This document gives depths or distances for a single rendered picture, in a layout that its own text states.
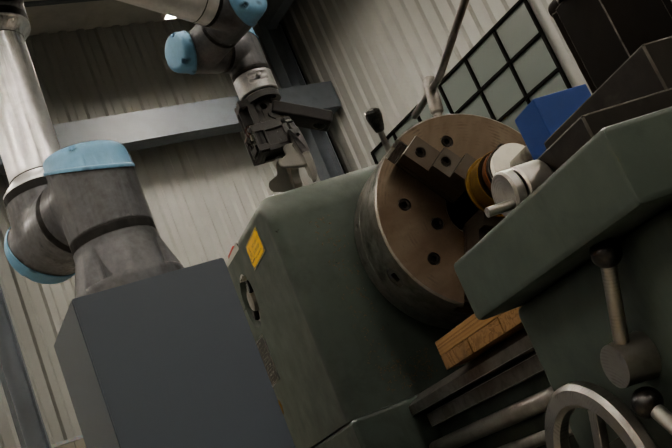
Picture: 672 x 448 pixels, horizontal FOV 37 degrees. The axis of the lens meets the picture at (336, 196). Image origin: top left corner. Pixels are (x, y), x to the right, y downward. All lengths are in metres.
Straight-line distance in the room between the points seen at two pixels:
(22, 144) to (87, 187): 0.21
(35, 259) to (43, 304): 10.61
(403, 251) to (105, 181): 0.43
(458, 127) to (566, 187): 0.83
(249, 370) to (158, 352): 0.11
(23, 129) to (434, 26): 10.73
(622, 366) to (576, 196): 0.14
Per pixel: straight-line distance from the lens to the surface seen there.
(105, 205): 1.33
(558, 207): 0.75
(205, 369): 1.24
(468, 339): 1.25
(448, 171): 1.45
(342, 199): 1.62
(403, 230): 1.46
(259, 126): 1.79
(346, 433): 1.57
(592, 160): 0.70
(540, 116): 1.23
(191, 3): 1.67
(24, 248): 1.48
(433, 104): 1.60
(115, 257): 1.30
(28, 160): 1.51
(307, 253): 1.58
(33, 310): 12.00
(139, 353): 1.23
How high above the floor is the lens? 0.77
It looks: 16 degrees up
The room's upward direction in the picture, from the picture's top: 23 degrees counter-clockwise
